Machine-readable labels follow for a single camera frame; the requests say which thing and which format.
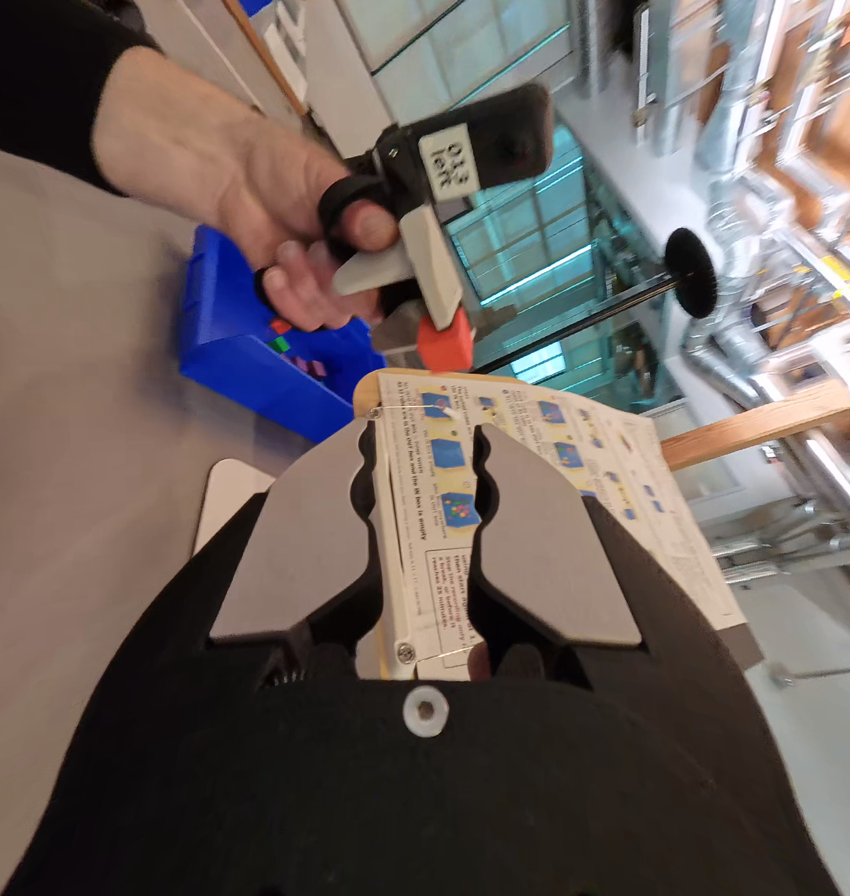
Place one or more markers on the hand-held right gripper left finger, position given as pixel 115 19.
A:
pixel 306 539

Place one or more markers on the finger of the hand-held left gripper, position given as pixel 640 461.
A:
pixel 435 269
pixel 372 271

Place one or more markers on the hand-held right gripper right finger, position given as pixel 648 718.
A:
pixel 551 553

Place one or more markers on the blue plastic bin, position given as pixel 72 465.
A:
pixel 222 329

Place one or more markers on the person's left forearm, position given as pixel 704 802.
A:
pixel 33 84

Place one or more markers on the person's left hand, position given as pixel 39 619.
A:
pixel 222 168

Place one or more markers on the white stand plate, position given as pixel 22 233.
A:
pixel 229 497

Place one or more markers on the printed instruction sheet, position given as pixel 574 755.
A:
pixel 607 476

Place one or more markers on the purple cube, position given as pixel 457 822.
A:
pixel 317 370
pixel 297 362

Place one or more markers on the instruction sheet on wooden board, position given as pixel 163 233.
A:
pixel 390 385

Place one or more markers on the black disc on rod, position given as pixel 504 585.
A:
pixel 691 273

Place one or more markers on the wooden beam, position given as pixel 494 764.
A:
pixel 747 427

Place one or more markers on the metal rod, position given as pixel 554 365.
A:
pixel 824 673

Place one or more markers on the glass window wall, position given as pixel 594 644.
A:
pixel 537 245

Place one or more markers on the silver ventilation duct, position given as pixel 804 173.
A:
pixel 733 140

